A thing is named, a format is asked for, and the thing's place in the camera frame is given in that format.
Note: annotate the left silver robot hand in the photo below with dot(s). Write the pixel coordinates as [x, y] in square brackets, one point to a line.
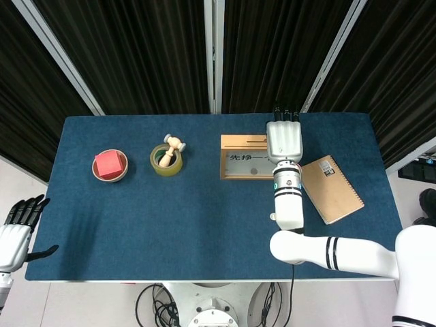
[13, 245]

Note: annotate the red cube block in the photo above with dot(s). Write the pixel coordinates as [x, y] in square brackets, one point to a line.
[109, 165]

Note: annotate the small wooden toy hammer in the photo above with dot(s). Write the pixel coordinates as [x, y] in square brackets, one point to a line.
[172, 144]

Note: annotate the blue table cloth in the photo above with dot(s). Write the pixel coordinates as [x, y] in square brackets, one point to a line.
[170, 221]

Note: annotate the black rounded object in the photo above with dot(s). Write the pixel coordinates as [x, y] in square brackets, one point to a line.
[429, 202]

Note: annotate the black electronic device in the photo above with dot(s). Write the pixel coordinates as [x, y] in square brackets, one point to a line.
[419, 170]

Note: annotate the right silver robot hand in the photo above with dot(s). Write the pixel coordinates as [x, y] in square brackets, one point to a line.
[284, 141]

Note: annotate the yellow tape roll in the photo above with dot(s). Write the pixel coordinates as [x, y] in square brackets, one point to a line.
[165, 171]

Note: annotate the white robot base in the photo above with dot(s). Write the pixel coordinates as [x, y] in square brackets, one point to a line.
[213, 306]

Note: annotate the wooden frame money box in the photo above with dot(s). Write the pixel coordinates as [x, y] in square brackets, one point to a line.
[238, 143]

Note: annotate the black pleated curtain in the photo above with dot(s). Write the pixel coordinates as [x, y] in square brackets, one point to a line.
[279, 54]
[27, 102]
[136, 58]
[391, 68]

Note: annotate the silver coin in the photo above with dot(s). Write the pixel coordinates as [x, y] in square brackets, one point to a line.
[272, 216]

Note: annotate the brown spiral notebook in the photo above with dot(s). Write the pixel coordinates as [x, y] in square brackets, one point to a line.
[332, 190]

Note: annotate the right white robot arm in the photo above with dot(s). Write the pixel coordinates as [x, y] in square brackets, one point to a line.
[289, 211]

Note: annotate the beige ribbed bowl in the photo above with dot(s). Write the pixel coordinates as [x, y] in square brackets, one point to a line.
[98, 175]

